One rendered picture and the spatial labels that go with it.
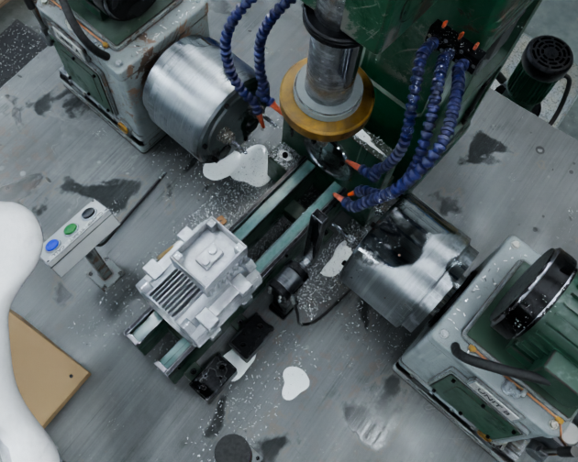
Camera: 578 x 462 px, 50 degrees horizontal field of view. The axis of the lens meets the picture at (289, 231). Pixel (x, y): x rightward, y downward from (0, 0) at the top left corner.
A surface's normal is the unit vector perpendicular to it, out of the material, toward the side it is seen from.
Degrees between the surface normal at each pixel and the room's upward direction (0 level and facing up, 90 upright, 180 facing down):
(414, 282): 32
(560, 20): 0
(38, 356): 44
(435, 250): 2
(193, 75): 13
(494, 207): 0
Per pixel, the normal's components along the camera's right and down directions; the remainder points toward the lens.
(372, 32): -0.66, 0.68
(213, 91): -0.11, -0.21
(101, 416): 0.05, -0.37
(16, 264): 0.47, 0.06
